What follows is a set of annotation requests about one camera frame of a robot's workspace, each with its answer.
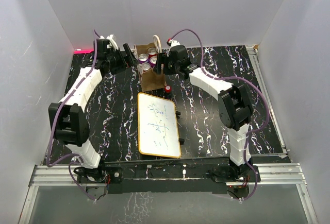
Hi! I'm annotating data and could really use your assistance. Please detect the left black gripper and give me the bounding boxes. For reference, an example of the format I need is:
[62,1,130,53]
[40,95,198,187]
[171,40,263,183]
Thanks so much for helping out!
[106,44,140,75]

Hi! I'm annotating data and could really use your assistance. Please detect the brown canvas bag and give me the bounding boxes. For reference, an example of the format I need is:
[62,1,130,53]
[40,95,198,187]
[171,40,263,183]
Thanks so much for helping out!
[133,35,166,92]

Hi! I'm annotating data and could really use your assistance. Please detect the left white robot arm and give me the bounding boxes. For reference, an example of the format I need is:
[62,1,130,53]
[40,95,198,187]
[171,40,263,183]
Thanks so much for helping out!
[46,35,135,182]

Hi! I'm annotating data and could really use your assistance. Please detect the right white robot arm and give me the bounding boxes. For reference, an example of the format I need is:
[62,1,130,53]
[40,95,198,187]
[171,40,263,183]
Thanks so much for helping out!
[153,44,253,181]

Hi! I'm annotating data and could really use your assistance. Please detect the purple can middle right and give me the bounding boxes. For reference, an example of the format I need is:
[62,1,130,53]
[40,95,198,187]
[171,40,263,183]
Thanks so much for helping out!
[149,56,157,67]

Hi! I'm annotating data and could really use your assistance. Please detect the red can back right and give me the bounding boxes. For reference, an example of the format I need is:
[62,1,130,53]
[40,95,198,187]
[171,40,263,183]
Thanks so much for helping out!
[147,47,157,57]

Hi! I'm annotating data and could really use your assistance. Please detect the purple can back left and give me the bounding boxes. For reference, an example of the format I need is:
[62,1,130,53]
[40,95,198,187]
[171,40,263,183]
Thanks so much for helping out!
[138,54,149,64]

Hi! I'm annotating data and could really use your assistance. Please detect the pink tape strip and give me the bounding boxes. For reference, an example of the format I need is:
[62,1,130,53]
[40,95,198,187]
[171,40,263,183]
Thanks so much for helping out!
[74,49,93,54]

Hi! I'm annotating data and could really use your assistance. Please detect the white dry-erase board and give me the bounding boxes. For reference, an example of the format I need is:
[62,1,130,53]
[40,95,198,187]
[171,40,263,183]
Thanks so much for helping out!
[138,93,181,159]

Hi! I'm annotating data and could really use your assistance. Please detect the black board clip lower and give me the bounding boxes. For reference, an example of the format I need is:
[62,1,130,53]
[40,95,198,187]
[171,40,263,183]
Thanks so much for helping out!
[178,138,185,145]

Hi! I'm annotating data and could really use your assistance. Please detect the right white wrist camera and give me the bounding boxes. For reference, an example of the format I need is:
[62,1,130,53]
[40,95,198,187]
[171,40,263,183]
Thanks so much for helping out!
[167,38,181,49]

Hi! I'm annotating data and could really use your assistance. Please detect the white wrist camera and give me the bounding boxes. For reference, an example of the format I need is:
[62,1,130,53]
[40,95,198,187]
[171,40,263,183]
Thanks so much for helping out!
[106,34,119,50]
[167,38,181,49]

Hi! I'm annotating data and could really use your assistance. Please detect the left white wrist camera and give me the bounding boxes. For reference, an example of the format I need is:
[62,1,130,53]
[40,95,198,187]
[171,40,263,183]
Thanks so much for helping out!
[106,34,119,50]

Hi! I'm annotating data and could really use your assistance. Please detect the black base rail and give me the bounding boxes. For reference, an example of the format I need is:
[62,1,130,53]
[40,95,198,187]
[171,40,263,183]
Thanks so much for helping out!
[73,156,261,195]

